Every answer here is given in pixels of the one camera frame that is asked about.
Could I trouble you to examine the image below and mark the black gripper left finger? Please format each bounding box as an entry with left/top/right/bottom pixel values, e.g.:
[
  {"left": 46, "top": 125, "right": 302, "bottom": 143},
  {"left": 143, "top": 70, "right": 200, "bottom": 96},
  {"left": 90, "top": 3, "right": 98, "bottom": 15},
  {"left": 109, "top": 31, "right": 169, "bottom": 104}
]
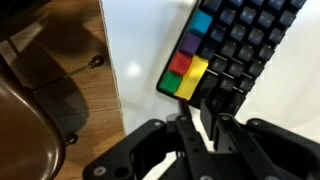
[{"left": 82, "top": 99, "right": 222, "bottom": 180}]

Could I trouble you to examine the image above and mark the brown chair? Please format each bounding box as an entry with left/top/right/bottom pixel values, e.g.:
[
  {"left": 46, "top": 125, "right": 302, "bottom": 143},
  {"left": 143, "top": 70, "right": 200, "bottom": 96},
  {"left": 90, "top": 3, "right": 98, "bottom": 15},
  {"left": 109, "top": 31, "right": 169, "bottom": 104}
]
[{"left": 0, "top": 0, "right": 105, "bottom": 180}]

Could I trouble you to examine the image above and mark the black keyboard with coloured keys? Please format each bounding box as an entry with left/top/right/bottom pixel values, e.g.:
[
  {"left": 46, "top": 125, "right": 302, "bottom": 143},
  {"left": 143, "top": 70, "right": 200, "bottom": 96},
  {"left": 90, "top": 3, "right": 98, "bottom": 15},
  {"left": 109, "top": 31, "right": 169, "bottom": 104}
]
[{"left": 155, "top": 0, "right": 308, "bottom": 116}]

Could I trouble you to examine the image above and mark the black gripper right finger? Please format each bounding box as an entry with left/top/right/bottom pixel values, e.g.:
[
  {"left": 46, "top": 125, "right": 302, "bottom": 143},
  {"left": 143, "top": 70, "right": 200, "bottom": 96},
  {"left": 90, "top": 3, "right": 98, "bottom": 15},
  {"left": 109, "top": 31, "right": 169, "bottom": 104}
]
[{"left": 199, "top": 99, "right": 320, "bottom": 180}]

